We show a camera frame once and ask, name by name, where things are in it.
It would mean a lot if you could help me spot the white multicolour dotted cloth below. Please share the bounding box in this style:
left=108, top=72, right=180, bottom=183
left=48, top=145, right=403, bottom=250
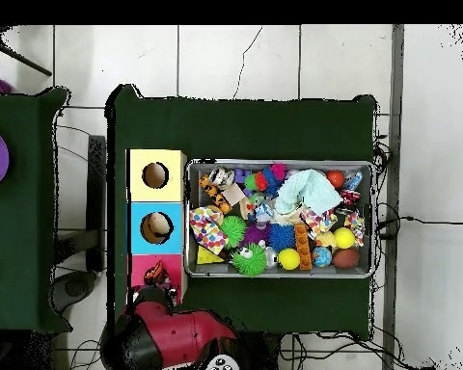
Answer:
left=188, top=205, right=230, bottom=256

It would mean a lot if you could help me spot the green fuzzy toy with eyes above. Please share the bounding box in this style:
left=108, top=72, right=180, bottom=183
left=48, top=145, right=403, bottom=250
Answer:
left=230, top=242, right=268, bottom=278

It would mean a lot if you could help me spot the small striped tiger keychain plush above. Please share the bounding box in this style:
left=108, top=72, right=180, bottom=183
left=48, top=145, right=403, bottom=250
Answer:
left=143, top=259, right=173, bottom=286

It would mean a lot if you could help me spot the wooden box with three holes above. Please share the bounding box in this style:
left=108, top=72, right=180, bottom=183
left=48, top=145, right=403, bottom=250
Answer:
left=125, top=148, right=189, bottom=305

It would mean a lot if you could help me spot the green fuzzy ball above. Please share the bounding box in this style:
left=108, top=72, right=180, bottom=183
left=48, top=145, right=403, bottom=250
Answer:
left=219, top=214, right=248, bottom=248

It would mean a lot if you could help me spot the blue spiky ball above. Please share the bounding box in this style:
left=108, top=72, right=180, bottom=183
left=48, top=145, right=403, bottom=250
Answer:
left=268, top=223, right=297, bottom=251

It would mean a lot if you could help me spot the dark green tablecloth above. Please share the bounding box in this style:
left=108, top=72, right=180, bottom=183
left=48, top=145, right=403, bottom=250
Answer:
left=105, top=83, right=379, bottom=340
left=0, top=86, right=73, bottom=334

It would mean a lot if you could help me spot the yellow ball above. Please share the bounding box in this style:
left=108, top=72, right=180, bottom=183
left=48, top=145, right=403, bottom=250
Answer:
left=333, top=226, right=357, bottom=250
left=277, top=248, right=301, bottom=271

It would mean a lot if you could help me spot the orange plastic grid tray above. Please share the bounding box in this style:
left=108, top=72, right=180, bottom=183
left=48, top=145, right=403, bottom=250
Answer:
left=293, top=223, right=313, bottom=271

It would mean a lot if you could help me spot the mint green cloth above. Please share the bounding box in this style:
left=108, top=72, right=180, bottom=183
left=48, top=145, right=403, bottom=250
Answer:
left=273, top=169, right=343, bottom=216

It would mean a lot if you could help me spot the orange ball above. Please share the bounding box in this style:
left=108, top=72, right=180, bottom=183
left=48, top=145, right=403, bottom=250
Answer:
left=325, top=170, right=345, bottom=190

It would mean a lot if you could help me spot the brown toy football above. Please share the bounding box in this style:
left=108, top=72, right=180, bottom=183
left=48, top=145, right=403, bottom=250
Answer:
left=331, top=248, right=361, bottom=270

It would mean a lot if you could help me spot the grey rounded floor object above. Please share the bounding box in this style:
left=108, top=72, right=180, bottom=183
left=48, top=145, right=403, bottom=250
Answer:
left=52, top=269, right=98, bottom=313

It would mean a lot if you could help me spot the black tripod leg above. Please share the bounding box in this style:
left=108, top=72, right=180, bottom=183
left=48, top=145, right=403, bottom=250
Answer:
left=0, top=38, right=53, bottom=77

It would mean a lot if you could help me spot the silver wire mesh bin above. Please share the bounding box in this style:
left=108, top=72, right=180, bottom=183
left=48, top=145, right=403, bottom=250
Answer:
left=183, top=157, right=376, bottom=280

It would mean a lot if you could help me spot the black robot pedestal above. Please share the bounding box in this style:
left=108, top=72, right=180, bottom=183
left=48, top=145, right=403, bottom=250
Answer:
left=246, top=331, right=284, bottom=370

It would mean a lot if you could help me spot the black cable with plug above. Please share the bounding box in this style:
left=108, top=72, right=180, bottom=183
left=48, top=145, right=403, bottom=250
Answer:
left=375, top=201, right=463, bottom=240

